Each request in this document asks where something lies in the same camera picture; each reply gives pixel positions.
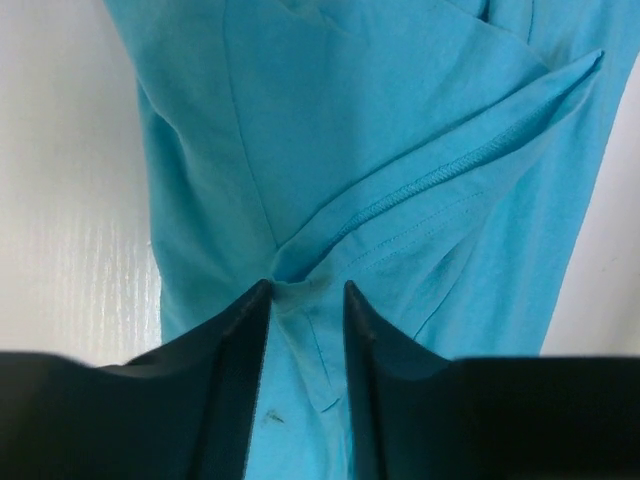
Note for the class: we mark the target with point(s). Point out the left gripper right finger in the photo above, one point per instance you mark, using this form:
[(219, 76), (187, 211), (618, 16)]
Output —
[(416, 415)]

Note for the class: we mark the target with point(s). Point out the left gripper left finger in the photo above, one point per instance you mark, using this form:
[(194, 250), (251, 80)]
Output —
[(183, 410)]

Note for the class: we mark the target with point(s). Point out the light blue t-shirt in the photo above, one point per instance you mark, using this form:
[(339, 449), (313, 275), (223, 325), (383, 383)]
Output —
[(439, 154)]

